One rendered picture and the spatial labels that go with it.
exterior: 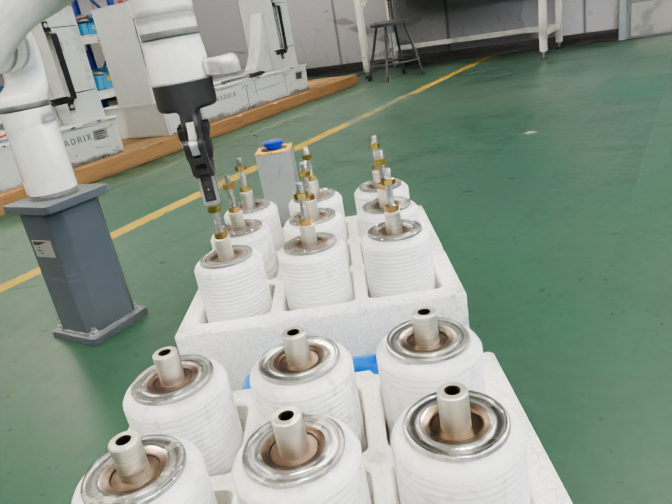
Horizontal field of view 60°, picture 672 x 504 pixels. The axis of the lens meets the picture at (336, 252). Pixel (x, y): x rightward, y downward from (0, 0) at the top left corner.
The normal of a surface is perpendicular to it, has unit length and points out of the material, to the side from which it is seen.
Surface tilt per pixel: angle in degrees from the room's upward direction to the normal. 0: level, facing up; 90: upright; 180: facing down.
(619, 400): 0
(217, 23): 90
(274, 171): 90
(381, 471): 0
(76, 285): 90
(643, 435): 0
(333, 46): 90
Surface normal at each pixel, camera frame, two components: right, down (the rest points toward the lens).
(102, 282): 0.86, 0.06
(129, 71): -0.49, 0.40
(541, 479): -0.16, -0.92
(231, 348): 0.01, 0.37
